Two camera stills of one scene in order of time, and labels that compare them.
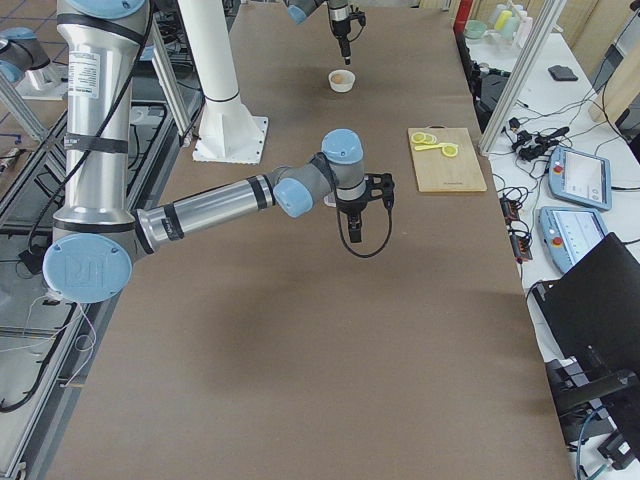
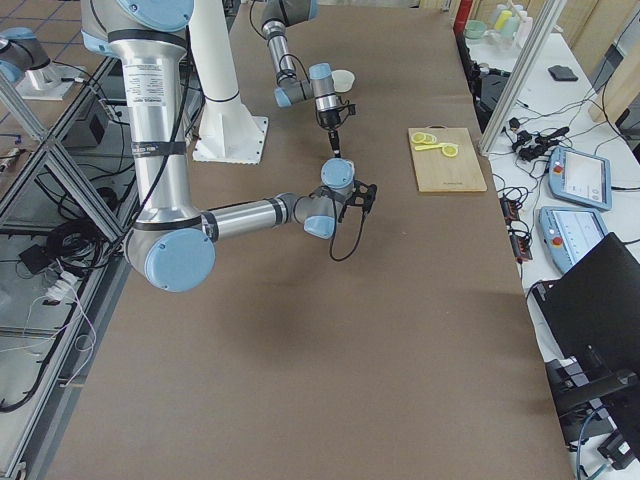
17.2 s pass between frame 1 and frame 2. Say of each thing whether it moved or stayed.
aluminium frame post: stayed
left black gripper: moved
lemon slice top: stayed
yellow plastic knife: stayed
